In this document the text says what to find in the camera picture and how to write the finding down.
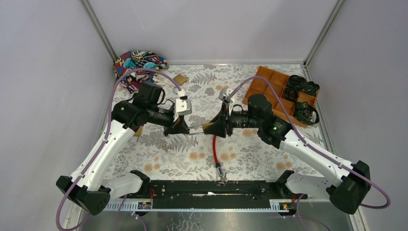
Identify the black patterned strap bundle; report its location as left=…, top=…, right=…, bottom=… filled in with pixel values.
left=293, top=101, right=320, bottom=126

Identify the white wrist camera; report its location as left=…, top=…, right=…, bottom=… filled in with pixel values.
left=218, top=87, right=235, bottom=114
left=174, top=90, right=192, bottom=119

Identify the purple cable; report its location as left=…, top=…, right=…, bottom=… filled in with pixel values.
left=223, top=76, right=392, bottom=231
left=55, top=67, right=187, bottom=231

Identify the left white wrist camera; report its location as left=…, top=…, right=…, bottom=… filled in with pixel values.
left=174, top=90, right=192, bottom=119

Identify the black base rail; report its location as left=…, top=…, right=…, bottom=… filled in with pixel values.
left=127, top=180, right=300, bottom=210

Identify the black coiled strap middle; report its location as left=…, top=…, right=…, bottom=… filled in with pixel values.
left=281, top=87, right=300, bottom=102

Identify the small brass padlock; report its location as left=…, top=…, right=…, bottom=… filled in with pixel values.
left=188, top=123, right=213, bottom=135

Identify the colourful patterned cloth bag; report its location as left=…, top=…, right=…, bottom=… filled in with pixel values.
left=113, top=50, right=168, bottom=94

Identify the open brass padlock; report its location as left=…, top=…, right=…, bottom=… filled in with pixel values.
left=173, top=74, right=188, bottom=97

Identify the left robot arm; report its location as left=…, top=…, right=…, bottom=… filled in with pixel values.
left=56, top=82, right=192, bottom=216

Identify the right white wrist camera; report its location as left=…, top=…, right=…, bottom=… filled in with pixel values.
left=218, top=87, right=235, bottom=114

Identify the orange compartment tray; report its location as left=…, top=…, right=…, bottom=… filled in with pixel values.
left=242, top=66, right=320, bottom=128

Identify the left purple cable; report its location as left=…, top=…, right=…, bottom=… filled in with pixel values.
left=55, top=67, right=187, bottom=231

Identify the floral table mat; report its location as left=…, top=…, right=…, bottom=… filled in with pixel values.
left=104, top=64, right=319, bottom=181

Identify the dark green coiled strap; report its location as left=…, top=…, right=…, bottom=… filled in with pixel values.
left=303, top=81, right=320, bottom=97

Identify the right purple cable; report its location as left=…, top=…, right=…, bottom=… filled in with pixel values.
left=223, top=76, right=392, bottom=231

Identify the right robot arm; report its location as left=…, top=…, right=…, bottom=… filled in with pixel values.
left=203, top=94, right=371, bottom=215

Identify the red cable lock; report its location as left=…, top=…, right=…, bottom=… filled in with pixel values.
left=212, top=135, right=227, bottom=183

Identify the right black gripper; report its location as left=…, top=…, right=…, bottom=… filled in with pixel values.
left=204, top=102, right=261, bottom=138

